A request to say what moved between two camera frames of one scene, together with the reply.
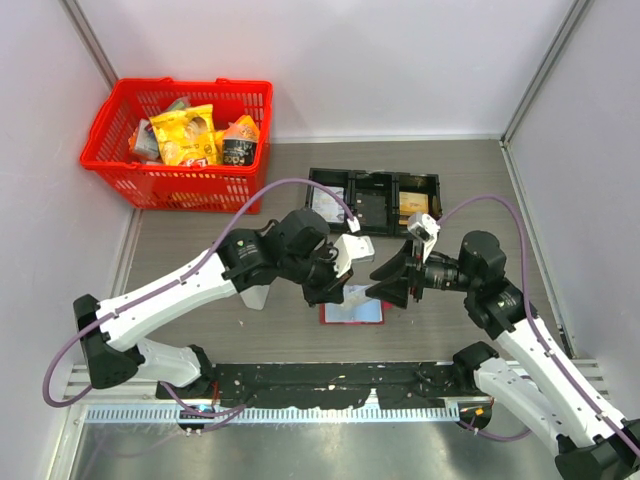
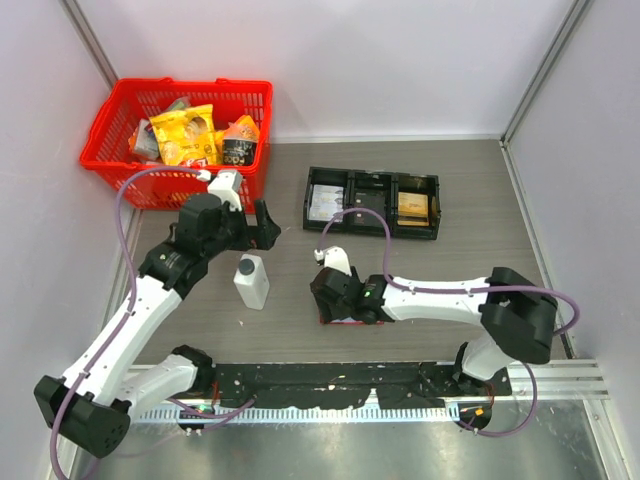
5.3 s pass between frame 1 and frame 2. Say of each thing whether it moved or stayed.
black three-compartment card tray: stayed
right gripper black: moved
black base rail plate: stayed
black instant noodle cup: stayed
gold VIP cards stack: stayed
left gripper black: moved
